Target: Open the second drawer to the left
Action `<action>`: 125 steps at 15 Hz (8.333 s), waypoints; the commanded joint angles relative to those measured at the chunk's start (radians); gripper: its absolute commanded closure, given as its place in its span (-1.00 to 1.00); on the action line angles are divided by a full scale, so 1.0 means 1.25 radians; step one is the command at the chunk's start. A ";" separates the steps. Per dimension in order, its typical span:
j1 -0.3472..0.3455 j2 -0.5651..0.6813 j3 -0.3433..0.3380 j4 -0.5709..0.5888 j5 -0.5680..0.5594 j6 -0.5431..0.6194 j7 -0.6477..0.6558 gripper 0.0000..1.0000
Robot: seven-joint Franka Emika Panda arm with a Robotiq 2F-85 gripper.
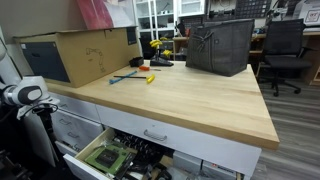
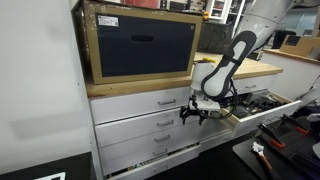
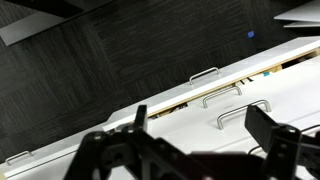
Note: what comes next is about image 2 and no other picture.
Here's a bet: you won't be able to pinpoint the dark grey storage bin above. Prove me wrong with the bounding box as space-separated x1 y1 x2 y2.
196 21 234 54

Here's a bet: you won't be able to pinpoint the wooden top workbench cabinet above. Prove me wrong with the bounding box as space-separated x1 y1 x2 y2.
84 51 284 180

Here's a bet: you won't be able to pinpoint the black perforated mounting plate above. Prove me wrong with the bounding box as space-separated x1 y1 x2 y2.
232 114 320 180

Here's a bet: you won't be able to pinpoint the black clamp orange grip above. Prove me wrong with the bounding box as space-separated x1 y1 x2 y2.
258 122 287 150
281 113 311 136

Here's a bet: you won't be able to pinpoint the tan cardboard box dark panel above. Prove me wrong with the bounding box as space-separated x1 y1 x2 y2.
81 0 203 85

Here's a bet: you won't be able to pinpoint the white drawer full of tools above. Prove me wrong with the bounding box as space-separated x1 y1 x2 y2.
219 90 302 138

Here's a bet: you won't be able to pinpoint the orange handled pliers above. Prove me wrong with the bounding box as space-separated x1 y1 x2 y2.
251 141 275 180

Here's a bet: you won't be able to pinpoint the white background shelf unit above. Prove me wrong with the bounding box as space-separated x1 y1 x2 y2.
204 0 249 33

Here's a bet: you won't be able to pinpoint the small cardboard box dark label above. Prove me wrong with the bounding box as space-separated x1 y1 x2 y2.
279 34 320 60

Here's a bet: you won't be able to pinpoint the black hardware pile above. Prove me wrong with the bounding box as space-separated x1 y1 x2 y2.
233 93 284 118

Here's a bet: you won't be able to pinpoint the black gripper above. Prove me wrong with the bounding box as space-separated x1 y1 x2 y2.
179 105 210 127

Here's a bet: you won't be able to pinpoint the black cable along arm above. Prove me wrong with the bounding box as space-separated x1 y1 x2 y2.
218 79 240 120

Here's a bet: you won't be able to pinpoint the yellow handled black tool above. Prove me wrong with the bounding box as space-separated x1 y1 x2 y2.
194 57 216 65

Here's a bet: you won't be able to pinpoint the wooden counter white base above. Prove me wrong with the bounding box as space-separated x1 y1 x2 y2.
259 48 320 101

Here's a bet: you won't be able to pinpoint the white cabinet drawer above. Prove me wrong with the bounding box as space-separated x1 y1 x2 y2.
105 143 203 180
229 73 279 99
98 123 204 163
94 107 189 148
89 86 192 126
100 133 202 177
199 130 235 153

